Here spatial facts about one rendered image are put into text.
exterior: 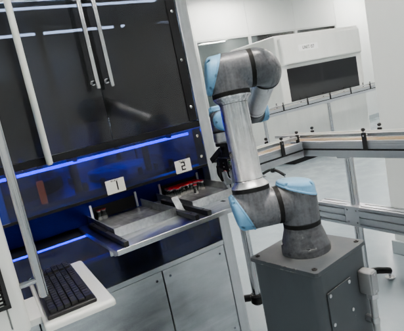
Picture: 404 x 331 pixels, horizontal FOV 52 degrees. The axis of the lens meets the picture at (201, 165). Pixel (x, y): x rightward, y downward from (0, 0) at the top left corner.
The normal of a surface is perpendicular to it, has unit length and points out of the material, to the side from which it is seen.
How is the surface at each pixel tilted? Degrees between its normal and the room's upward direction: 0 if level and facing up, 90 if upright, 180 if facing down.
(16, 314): 90
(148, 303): 90
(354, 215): 90
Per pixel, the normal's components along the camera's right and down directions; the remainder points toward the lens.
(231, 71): 0.07, 0.04
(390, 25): -0.83, 0.26
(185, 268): 0.52, 0.04
